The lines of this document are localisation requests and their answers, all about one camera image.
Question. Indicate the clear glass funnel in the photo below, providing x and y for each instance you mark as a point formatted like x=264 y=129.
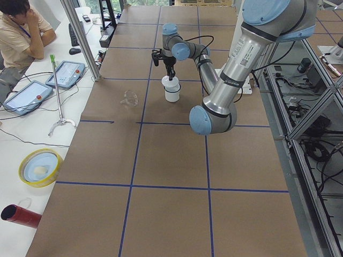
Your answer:
x=130 y=98

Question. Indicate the aluminium frame post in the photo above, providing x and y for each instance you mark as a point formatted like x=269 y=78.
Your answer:
x=81 y=37

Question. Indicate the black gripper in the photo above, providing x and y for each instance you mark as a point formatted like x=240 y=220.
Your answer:
x=169 y=62

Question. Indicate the black keyboard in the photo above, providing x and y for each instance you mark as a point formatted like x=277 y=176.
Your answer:
x=73 y=38

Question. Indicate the black computer mouse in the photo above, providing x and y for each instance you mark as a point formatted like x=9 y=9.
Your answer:
x=74 y=51

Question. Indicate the white enamel cup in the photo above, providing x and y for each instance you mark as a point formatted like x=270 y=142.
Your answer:
x=172 y=94

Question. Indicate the yellow tape roll with plate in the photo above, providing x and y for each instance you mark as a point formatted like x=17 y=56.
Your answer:
x=40 y=168

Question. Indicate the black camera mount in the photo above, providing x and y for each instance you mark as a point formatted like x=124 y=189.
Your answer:
x=157 y=55

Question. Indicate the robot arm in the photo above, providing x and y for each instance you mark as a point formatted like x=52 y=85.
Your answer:
x=264 y=22
x=175 y=48

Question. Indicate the green handled reach grabber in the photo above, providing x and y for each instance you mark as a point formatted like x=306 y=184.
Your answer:
x=62 y=120

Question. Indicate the teach pendant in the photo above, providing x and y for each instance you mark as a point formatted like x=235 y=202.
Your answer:
x=28 y=99
x=68 y=73

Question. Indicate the white enamel cup lid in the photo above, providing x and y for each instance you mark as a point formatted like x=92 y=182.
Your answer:
x=172 y=85

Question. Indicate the far teach pendant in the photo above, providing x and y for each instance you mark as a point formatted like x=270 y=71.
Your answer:
x=68 y=73

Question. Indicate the seated person beige shirt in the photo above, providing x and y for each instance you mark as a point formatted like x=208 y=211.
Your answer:
x=24 y=35

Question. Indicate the near teach pendant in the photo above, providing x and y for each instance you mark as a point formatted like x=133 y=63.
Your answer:
x=28 y=99

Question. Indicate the red cylinder tube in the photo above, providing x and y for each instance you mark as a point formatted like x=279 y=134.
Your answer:
x=19 y=215

